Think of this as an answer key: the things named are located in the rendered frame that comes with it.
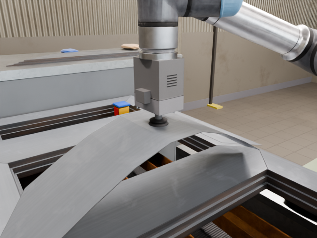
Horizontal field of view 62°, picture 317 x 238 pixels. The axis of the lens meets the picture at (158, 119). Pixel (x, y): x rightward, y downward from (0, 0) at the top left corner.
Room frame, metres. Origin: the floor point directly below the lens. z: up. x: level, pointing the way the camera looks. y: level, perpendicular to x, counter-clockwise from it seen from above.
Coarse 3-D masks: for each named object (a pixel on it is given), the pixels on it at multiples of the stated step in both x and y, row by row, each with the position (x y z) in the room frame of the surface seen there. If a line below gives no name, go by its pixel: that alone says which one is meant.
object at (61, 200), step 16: (48, 176) 0.44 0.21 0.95; (64, 176) 0.43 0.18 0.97; (32, 192) 0.42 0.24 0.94; (48, 192) 0.40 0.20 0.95; (64, 192) 0.39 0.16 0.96; (80, 192) 0.37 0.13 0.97; (48, 208) 0.37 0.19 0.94; (64, 208) 0.35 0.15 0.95; (80, 208) 0.34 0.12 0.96; (48, 224) 0.34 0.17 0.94; (64, 224) 0.33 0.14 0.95
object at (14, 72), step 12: (120, 48) 2.02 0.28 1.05; (0, 60) 1.37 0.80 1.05; (12, 60) 1.37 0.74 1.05; (84, 60) 1.37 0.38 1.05; (96, 60) 1.37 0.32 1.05; (108, 60) 1.37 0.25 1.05; (120, 60) 1.38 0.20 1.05; (132, 60) 1.42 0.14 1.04; (0, 72) 1.06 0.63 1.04; (12, 72) 1.09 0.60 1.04; (24, 72) 1.11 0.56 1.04; (36, 72) 1.14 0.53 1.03; (48, 72) 1.17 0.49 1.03; (60, 72) 1.20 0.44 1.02; (72, 72) 1.23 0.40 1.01
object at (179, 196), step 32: (0, 128) 0.94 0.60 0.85; (32, 128) 0.99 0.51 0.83; (32, 160) 0.69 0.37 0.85; (192, 160) 0.67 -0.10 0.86; (224, 160) 0.67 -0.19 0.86; (256, 160) 0.67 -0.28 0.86; (128, 192) 0.52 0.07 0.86; (160, 192) 0.52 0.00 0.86; (192, 192) 0.52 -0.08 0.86; (224, 192) 0.52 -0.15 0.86; (256, 192) 0.58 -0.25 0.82; (288, 192) 0.56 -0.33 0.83; (96, 224) 0.42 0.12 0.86; (128, 224) 0.42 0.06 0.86; (160, 224) 0.42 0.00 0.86; (192, 224) 0.45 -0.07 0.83
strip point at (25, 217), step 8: (24, 192) 0.43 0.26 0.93; (24, 200) 0.41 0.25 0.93; (32, 200) 0.40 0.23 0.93; (16, 208) 0.40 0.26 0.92; (24, 208) 0.39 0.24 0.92; (32, 208) 0.38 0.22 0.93; (16, 216) 0.38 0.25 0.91; (24, 216) 0.37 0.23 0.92; (32, 216) 0.36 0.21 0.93; (40, 216) 0.36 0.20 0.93; (8, 224) 0.37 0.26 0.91; (16, 224) 0.36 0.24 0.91; (24, 224) 0.35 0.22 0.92; (32, 224) 0.35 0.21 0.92; (40, 224) 0.34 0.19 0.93; (8, 232) 0.35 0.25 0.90; (16, 232) 0.35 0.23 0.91; (24, 232) 0.34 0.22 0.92; (32, 232) 0.33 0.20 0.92; (40, 232) 0.33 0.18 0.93; (48, 232) 0.32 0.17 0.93
